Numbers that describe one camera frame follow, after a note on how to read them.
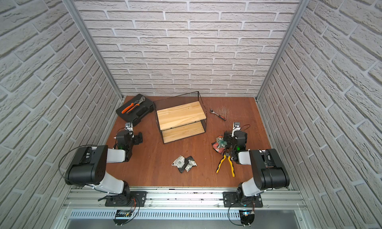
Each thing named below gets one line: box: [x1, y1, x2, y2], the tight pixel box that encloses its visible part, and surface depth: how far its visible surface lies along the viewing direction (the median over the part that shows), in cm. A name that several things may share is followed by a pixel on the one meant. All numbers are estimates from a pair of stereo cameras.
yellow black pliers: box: [215, 152, 236, 178], surface depth 87 cm
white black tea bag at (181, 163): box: [171, 155, 190, 174], surface depth 87 cm
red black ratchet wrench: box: [208, 107, 227, 121], surface depth 112 cm
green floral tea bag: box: [217, 139, 228, 148], surface depth 91 cm
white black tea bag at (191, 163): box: [185, 155, 198, 173], surface depth 87 cm
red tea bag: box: [211, 135, 226, 155], surface depth 91 cm
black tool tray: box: [115, 93, 155, 127], surface depth 107 cm
